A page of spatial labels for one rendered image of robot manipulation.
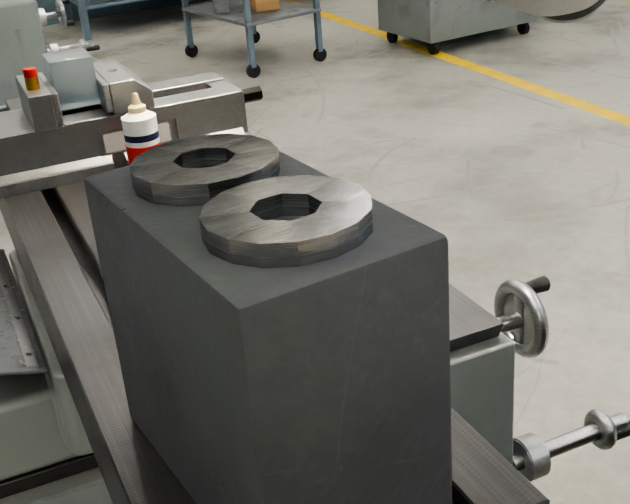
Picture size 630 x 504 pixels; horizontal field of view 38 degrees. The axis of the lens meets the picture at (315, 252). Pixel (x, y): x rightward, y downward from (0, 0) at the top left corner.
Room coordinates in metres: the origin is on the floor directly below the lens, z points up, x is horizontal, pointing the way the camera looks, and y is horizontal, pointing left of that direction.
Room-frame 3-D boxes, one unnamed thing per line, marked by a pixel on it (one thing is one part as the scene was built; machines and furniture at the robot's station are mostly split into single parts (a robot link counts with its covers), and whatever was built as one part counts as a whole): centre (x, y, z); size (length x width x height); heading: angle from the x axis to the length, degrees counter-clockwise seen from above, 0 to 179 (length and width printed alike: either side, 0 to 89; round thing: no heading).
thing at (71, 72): (1.13, 0.28, 1.05); 0.06 x 0.05 x 0.06; 21
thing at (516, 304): (1.13, -0.26, 0.64); 0.16 x 0.12 x 0.12; 112
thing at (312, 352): (0.48, 0.04, 1.04); 0.22 x 0.12 x 0.20; 29
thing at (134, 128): (1.03, 0.19, 1.00); 0.04 x 0.04 x 0.11
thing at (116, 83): (1.15, 0.23, 1.03); 0.12 x 0.06 x 0.04; 21
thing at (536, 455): (1.01, -0.34, 0.52); 0.22 x 0.06 x 0.06; 112
